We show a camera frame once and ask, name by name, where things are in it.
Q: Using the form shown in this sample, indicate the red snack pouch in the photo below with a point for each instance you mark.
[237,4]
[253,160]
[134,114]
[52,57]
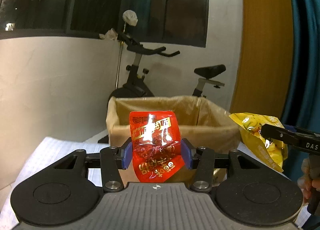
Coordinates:
[156,145]

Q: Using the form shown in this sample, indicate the yellow snack bag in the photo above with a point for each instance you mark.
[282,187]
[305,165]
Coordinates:
[271,152]

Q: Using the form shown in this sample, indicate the metal pole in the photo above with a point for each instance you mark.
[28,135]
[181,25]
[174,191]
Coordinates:
[119,63]

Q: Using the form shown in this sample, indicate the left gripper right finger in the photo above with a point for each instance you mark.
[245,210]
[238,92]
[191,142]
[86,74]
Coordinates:
[200,160]

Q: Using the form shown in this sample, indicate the white rag on sill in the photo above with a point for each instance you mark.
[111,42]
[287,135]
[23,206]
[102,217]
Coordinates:
[110,35]

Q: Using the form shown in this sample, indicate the blue plaid bed sheet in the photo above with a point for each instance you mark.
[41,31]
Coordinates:
[48,151]

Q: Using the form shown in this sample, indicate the white cloth on handlebar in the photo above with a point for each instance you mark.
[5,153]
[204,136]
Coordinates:
[130,18]

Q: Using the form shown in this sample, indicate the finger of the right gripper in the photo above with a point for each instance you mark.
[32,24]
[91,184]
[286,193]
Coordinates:
[276,133]
[299,130]

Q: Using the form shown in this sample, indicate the dark window frame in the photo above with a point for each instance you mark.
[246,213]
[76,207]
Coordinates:
[183,22]

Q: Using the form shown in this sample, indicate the brown cardboard box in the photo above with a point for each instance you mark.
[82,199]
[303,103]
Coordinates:
[200,121]

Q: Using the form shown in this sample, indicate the person right hand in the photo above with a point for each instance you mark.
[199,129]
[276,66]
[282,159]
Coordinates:
[305,182]

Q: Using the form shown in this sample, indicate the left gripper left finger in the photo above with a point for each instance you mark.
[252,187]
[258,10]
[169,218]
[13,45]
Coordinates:
[113,159]

